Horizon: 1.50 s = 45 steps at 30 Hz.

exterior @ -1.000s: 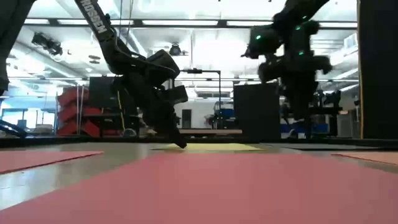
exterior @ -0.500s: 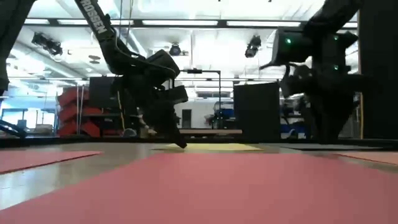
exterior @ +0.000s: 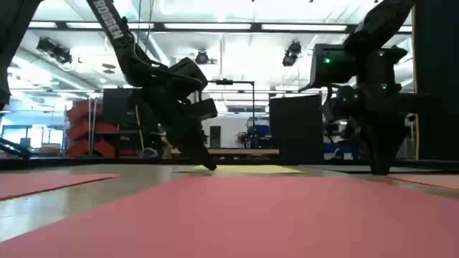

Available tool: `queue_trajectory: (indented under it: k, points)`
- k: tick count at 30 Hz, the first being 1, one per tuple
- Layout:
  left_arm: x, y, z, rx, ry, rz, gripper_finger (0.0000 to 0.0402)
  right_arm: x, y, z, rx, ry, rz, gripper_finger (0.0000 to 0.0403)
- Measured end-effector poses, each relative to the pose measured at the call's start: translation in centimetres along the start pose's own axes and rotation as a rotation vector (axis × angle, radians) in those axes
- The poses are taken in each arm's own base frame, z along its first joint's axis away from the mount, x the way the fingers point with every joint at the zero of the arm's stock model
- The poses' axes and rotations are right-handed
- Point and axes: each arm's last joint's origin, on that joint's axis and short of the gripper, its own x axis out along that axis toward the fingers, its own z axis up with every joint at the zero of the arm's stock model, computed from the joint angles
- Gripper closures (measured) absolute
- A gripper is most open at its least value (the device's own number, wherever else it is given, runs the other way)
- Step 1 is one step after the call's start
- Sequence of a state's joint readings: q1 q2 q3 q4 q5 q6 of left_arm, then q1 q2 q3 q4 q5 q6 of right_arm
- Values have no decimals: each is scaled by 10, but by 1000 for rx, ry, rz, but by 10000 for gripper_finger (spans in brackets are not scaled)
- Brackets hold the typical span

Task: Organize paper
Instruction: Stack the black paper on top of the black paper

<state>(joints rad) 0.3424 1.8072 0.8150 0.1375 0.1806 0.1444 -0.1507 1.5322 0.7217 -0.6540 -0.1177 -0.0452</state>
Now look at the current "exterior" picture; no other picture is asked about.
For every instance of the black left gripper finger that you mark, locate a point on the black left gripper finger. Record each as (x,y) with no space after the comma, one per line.
(186,143)
(199,138)

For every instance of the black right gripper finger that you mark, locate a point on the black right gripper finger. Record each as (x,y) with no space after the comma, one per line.
(374,143)
(391,143)

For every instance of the orange paper sheet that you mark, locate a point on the orange paper sheet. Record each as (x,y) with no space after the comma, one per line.
(430,181)

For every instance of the yellow paper sheet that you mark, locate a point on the yellow paper sheet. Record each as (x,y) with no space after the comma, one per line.
(251,169)

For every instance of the red paper sheet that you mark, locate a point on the red paper sheet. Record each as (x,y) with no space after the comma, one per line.
(229,222)
(36,184)

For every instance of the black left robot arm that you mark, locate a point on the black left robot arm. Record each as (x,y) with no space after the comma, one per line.
(111,28)

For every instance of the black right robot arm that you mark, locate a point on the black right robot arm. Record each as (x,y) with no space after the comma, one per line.
(380,25)

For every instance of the dark grey door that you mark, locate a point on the dark grey door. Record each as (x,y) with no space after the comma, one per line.
(215,137)

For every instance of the blue storage bin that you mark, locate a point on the blue storage bin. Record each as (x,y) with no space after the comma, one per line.
(340,147)

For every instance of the grey dome object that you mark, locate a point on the grey dome object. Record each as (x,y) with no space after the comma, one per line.
(150,153)

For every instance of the black ceiling spotlight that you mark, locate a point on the black ceiling spotlight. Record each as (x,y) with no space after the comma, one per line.
(54,50)
(292,53)
(202,57)

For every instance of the light wooden bench top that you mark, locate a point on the light wooden bench top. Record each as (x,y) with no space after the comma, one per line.
(244,152)

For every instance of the black robot rig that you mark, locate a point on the black robot rig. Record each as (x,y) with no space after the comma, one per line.
(254,139)

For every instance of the white air conditioner unit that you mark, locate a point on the white air conditioner unit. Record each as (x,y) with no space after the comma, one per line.
(247,108)

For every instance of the black partition panel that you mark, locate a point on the black partition panel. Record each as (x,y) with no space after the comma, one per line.
(437,89)

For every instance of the black monitor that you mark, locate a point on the black monitor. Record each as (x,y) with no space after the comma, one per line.
(116,105)

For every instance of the ceiling light strip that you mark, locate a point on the ceiling light strip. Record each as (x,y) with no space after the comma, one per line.
(405,28)
(305,27)
(208,26)
(82,26)
(43,25)

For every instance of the black gantry stand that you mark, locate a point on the black gantry stand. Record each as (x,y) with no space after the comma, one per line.
(247,83)

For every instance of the red stacked crates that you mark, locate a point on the red stacked crates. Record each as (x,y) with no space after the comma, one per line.
(80,111)

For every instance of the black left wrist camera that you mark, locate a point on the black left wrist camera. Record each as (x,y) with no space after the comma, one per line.
(206,109)

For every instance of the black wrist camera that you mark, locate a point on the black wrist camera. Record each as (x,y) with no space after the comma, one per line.
(206,109)
(339,107)

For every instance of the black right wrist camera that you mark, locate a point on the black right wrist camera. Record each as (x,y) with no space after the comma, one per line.
(339,107)

